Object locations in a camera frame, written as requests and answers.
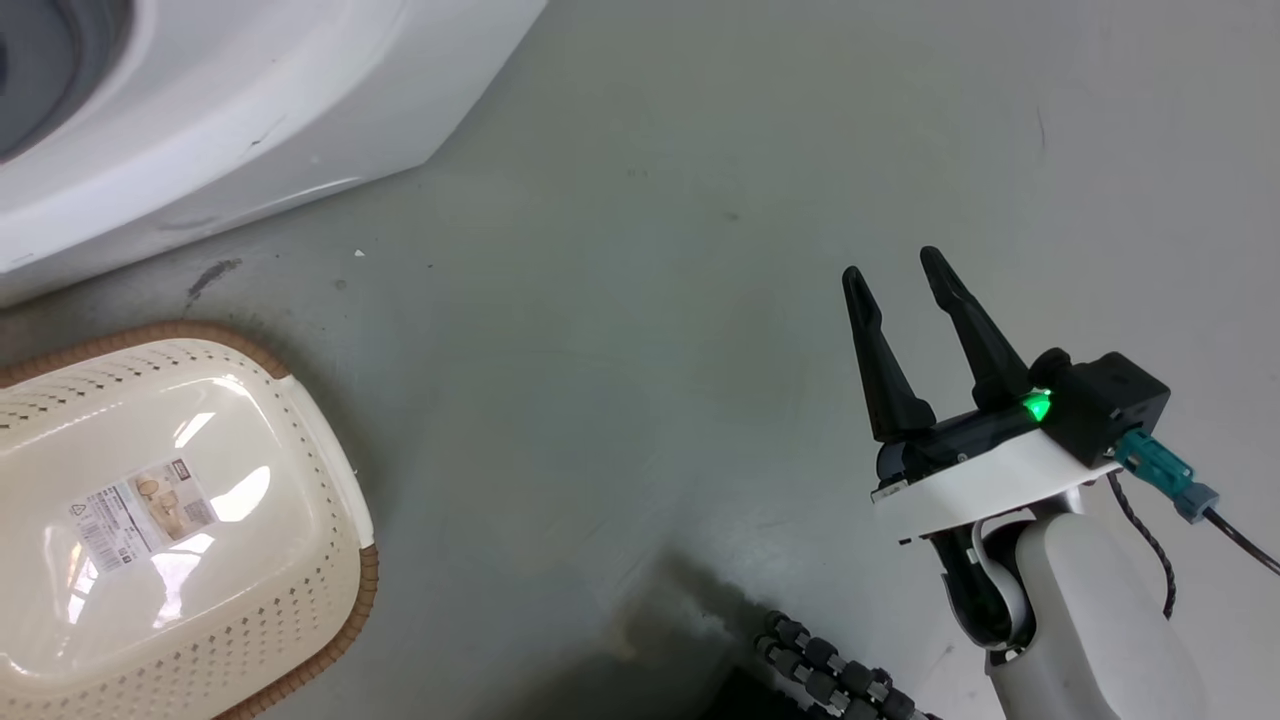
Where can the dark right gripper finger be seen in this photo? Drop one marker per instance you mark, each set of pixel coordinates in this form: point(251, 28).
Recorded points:
point(882, 380)
point(985, 345)

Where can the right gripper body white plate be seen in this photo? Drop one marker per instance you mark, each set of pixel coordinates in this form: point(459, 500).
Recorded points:
point(990, 470)

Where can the cream plastic laundry basket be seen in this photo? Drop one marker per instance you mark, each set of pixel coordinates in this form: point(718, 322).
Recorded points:
point(200, 600)

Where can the white front-load washing machine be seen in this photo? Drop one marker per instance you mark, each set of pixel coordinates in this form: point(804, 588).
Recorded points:
point(200, 110)

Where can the paper label in basket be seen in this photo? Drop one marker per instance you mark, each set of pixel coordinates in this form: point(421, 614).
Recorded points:
point(140, 512)

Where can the grey rubber door gasket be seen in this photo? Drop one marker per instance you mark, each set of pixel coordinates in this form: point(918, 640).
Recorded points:
point(45, 60)

